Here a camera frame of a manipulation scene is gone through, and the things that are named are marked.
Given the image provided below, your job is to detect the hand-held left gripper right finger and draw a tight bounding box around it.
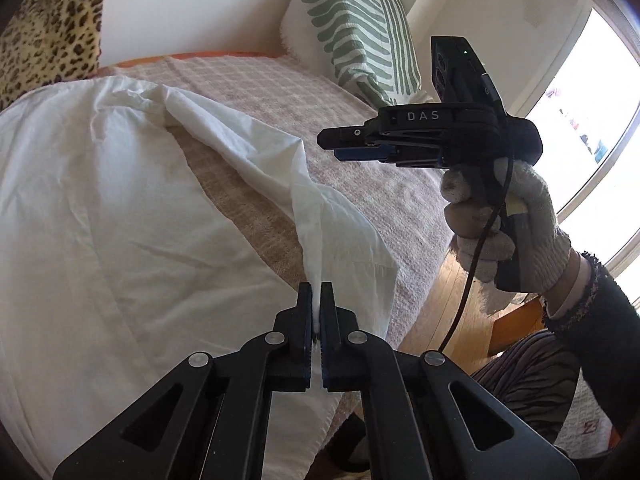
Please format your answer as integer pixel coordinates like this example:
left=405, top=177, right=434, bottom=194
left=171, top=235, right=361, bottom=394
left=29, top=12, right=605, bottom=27
left=320, top=281, right=583, bottom=480

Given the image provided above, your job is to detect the person's striped pants leg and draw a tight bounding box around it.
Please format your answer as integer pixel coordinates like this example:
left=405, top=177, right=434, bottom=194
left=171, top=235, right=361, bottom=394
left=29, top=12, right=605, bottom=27
left=470, top=330, right=586, bottom=446

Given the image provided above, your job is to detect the orange floral bed sheet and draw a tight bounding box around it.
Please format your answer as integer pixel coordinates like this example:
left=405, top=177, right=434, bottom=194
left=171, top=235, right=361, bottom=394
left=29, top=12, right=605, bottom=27
left=97, top=50, right=281, bottom=68

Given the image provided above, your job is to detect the leopard print cushion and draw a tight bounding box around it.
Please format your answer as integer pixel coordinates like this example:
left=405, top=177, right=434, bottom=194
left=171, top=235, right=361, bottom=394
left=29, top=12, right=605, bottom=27
left=0, top=0, right=111, bottom=111

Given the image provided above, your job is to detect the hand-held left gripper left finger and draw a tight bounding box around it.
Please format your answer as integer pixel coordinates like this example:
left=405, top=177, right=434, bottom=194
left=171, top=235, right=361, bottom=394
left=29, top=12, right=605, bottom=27
left=52, top=282, right=317, bottom=480

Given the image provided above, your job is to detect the green striped white pillow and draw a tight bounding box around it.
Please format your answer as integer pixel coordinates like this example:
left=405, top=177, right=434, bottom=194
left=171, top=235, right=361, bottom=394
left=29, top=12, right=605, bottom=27
left=280, top=0, right=436, bottom=108

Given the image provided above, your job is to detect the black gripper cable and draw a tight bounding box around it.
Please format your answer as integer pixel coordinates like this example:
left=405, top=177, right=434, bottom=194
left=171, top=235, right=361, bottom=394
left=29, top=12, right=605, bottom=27
left=439, top=72, right=513, bottom=356

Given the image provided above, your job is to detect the pink plaid blanket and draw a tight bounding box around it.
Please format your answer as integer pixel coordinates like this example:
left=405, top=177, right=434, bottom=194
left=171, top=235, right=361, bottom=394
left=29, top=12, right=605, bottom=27
left=107, top=55, right=461, bottom=441

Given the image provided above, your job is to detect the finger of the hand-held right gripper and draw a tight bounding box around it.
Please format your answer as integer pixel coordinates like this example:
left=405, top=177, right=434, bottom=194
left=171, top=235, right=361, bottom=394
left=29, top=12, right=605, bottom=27
left=335, top=146, right=401, bottom=163
left=317, top=120, right=380, bottom=151

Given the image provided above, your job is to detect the bright window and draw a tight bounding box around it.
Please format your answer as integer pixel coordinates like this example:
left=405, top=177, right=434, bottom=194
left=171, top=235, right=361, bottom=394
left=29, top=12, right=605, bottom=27
left=555, top=7, right=640, bottom=271

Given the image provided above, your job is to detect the person's right hand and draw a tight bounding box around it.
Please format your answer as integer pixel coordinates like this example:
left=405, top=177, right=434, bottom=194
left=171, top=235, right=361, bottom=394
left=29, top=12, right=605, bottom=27
left=440, top=157, right=573, bottom=293

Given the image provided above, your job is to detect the white long-sleeve shirt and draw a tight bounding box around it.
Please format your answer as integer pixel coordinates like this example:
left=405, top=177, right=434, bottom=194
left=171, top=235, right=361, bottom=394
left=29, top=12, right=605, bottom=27
left=0, top=76, right=396, bottom=480

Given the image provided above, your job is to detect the person's right forearm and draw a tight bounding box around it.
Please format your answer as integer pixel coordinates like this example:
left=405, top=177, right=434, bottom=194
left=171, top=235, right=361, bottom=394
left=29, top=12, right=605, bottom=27
left=540, top=252, right=640, bottom=441

